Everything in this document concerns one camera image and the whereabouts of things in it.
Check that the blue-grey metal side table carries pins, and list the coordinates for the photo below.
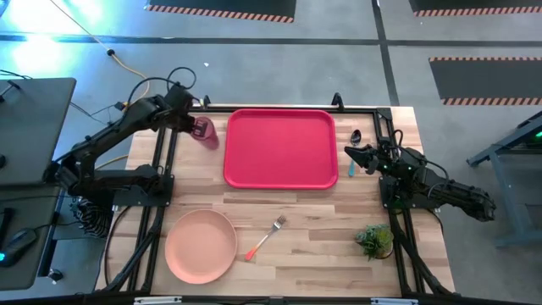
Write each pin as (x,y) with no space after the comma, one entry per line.
(504,178)

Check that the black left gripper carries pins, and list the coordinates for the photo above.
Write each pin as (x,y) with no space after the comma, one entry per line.
(184,114)

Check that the peach round plate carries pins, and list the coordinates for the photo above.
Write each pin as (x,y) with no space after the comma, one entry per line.
(201,246)

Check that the black computer mouse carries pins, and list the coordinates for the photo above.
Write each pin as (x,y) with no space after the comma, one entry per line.
(19,243)

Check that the black floor mat striped edge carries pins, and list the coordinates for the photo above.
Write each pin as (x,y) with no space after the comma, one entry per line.
(478,5)
(220,6)
(487,80)

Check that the small green potted plant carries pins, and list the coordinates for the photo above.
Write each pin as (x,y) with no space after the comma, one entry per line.
(374,240)

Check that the red plastic tray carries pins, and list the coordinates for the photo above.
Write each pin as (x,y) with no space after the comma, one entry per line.
(280,148)

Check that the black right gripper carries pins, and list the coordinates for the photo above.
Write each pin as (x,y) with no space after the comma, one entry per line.
(379,160)

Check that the pink translucent plastic cup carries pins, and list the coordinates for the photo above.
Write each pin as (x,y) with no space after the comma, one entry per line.
(210,140)

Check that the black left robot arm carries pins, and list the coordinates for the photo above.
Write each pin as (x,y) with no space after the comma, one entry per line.
(106,135)

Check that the silver metal bracket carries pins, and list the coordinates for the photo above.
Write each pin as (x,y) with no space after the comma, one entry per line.
(157,300)
(394,301)

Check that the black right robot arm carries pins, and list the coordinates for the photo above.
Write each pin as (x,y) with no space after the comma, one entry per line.
(449,190)

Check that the black table clamp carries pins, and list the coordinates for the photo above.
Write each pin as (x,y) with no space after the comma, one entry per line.
(206,101)
(337,101)

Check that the grey side desk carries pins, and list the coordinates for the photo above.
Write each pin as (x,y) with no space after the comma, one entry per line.
(29,131)

